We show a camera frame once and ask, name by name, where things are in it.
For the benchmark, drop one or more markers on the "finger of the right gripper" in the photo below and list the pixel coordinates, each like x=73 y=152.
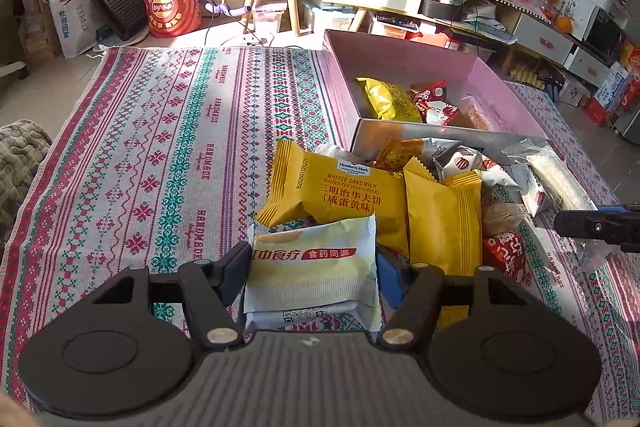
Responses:
x=620 y=208
x=614 y=228

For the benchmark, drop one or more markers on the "glossy yellow snack packet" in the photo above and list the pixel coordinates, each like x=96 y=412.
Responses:
x=388 y=101

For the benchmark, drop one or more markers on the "clear white bar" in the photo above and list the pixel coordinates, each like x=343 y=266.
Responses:
x=552 y=172

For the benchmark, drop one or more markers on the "plain yellow snack packet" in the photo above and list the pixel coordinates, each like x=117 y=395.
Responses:
x=445 y=220

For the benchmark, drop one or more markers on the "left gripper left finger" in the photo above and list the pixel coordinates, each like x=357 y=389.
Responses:
x=206 y=289

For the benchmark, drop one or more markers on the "small red snack packet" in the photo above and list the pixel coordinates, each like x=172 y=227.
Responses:
x=431 y=102

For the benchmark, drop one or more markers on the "patterned woven floor mat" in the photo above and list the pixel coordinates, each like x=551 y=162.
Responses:
x=165 y=159

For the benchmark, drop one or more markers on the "brown cake packet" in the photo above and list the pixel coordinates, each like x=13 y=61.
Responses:
x=502 y=217

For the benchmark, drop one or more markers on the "grey knitted blanket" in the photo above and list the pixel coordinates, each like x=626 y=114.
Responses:
x=24 y=144

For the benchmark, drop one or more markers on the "white green snack packet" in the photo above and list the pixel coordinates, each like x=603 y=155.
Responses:
x=326 y=272

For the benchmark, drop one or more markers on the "black mesh basket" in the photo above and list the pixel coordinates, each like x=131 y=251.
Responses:
x=126 y=18

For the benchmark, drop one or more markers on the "pink silver cardboard box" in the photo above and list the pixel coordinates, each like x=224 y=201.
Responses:
x=348 y=56

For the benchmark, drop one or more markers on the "orange gold snack bar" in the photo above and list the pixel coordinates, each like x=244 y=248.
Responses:
x=396 y=153

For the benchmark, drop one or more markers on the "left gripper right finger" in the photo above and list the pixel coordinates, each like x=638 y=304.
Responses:
x=423 y=300

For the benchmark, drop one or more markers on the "white pecan snack packet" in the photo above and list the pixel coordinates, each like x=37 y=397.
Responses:
x=463 y=159

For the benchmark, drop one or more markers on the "yellow waffle sandwich packet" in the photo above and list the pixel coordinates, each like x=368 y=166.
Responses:
x=305 y=184

